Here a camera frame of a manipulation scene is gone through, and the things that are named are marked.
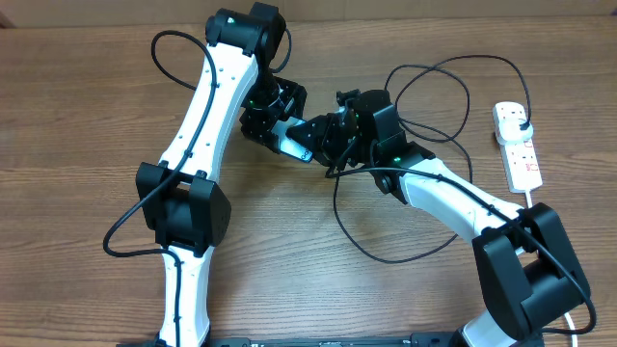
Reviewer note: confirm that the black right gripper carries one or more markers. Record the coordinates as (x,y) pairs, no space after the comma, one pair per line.
(333,126)

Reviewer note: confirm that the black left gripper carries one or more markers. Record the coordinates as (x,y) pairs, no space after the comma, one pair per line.
(260,127)

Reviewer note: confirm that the blue Galaxy smartphone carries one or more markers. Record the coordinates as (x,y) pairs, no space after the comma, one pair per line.
(287,146)

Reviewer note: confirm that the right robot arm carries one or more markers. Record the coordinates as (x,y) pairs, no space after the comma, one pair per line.
(529,273)

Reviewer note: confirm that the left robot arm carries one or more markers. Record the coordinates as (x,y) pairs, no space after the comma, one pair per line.
(180,195)

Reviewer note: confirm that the white USB charger plug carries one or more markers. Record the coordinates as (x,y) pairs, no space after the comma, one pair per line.
(513,131)

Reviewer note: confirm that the white power strip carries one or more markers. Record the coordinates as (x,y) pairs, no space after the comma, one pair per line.
(520,160)

